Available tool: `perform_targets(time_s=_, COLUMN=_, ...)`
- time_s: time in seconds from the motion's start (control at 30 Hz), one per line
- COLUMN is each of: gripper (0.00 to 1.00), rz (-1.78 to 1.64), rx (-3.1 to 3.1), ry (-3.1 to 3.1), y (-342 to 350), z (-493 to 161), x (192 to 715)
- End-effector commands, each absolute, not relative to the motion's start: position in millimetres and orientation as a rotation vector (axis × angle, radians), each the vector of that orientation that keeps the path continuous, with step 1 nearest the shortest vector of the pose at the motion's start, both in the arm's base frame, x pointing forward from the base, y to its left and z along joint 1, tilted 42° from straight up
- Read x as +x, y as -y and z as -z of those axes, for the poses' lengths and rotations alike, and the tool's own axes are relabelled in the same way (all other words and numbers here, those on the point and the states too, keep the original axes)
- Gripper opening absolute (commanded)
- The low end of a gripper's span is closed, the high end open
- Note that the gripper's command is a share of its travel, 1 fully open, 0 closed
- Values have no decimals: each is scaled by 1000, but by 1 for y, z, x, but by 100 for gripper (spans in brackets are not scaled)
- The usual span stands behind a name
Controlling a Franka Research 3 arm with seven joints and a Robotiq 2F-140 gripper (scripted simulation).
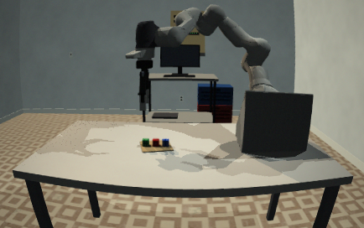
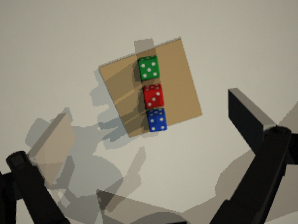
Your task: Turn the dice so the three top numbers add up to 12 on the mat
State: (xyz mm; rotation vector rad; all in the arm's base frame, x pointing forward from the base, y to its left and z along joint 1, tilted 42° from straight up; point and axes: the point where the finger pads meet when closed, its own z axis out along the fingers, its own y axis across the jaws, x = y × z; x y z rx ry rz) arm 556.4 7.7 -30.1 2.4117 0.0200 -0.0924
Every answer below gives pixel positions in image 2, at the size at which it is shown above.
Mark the red die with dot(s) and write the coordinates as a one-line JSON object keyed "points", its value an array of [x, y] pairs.
{"points": [[153, 96]]}

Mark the green die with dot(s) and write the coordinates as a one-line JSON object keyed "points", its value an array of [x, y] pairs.
{"points": [[148, 67]]}

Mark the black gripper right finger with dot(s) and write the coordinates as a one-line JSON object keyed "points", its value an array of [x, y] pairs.
{"points": [[253, 198]]}

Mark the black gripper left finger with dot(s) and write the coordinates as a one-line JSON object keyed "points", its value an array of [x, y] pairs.
{"points": [[47, 156]]}

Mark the tan flat mat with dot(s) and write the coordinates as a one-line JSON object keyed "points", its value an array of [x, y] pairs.
{"points": [[125, 86]]}

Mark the blue die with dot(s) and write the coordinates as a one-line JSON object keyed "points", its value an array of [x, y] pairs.
{"points": [[156, 120]]}

